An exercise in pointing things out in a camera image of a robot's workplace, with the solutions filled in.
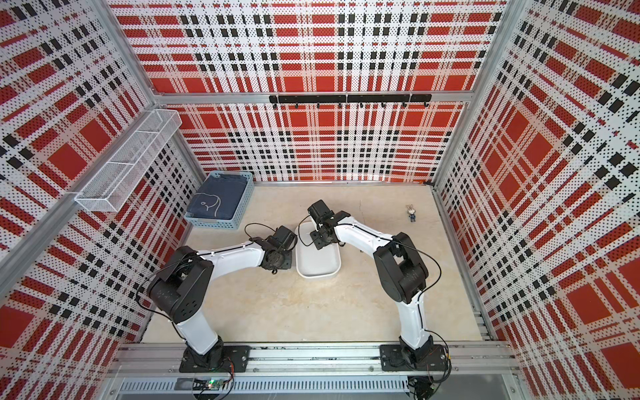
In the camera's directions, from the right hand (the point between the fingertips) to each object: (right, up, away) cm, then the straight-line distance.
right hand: (326, 236), depth 94 cm
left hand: (-16, -9, +1) cm, 18 cm away
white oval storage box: (-5, -10, -2) cm, 11 cm away
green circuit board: (-32, -39, -25) cm, 56 cm away
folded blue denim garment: (-47, +16, +11) cm, 51 cm away
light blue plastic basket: (-36, +7, +5) cm, 37 cm away
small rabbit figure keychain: (+37, +9, +14) cm, 41 cm away
